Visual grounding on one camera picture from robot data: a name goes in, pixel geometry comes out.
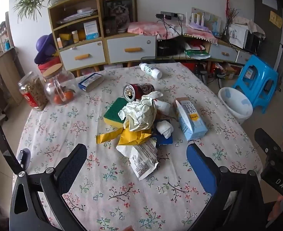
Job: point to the red bag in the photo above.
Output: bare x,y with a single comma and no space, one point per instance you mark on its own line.
48,65

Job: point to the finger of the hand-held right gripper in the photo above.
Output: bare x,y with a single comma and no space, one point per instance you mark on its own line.
266,140

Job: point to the dark blue flat box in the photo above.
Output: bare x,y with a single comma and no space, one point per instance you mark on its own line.
165,141

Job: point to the person's right hand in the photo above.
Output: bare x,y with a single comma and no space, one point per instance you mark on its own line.
274,215

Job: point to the white door paper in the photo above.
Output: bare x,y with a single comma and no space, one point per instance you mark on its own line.
269,1

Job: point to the black clamp stand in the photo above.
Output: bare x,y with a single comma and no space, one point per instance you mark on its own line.
4,146

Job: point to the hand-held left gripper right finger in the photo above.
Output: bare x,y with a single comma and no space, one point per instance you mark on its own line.
199,166

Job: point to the plastic nut jar red label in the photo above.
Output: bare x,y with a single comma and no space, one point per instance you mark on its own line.
33,91

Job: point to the wall power strip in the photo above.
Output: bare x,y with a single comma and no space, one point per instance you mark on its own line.
170,15

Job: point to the dark red soda can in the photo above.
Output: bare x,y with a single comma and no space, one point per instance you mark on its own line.
141,90

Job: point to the green and yellow sponge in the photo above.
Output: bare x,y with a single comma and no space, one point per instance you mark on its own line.
113,112

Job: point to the pink cloth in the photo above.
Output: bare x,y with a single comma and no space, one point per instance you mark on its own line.
146,27

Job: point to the light blue milk carton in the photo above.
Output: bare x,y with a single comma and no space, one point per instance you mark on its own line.
192,125

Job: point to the blue plastic stool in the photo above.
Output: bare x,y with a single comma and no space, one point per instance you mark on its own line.
259,68

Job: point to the floral tablecloth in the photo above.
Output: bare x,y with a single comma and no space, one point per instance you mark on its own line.
83,115

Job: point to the black chair back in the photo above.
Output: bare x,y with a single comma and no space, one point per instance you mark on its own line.
156,59

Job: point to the purple hat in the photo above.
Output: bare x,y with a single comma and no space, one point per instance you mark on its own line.
44,48

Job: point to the white plastic bottle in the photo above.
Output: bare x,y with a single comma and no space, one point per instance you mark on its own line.
150,70

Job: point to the stack of papers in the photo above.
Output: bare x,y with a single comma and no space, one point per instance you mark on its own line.
80,15

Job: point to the white trash bin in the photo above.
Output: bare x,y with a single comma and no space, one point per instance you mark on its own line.
235,103

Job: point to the cream paper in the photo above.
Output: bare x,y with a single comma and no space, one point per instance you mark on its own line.
139,115

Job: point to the dried branches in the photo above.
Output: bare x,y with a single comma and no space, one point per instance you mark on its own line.
230,21

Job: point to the wooden side rack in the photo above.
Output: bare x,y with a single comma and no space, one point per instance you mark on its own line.
2,65

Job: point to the framed cat picture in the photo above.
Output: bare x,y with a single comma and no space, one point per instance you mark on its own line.
118,9

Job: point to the blue medicine box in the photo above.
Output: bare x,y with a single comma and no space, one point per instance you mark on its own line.
92,30

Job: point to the white pill bottle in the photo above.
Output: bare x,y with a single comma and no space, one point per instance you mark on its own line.
75,36

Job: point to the blue and white box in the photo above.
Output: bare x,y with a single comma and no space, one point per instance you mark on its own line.
91,82

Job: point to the glass jar with wooden lid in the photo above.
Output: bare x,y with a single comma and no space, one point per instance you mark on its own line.
57,79

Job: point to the colourful picture board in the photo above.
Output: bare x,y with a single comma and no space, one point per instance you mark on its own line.
213,21

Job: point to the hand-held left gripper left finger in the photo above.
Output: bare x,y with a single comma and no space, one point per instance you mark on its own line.
71,168

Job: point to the yellow snack wrapper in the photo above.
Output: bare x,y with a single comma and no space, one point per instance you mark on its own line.
129,137

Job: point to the small orange bottle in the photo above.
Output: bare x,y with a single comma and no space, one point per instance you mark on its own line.
60,43

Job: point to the yellow packet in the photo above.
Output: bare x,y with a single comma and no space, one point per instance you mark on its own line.
65,36

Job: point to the white microwave oven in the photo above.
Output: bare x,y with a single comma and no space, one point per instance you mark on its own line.
240,37

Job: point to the green plastic bag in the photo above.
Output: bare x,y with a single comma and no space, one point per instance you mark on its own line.
195,54

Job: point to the white router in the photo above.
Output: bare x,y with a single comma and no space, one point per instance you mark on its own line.
197,16

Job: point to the yellow door note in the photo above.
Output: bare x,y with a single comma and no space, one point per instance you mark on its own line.
275,19

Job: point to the white printed wrapper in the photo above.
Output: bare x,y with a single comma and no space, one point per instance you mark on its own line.
141,163

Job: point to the wooden shelf cabinet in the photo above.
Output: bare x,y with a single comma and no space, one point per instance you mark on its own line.
103,36

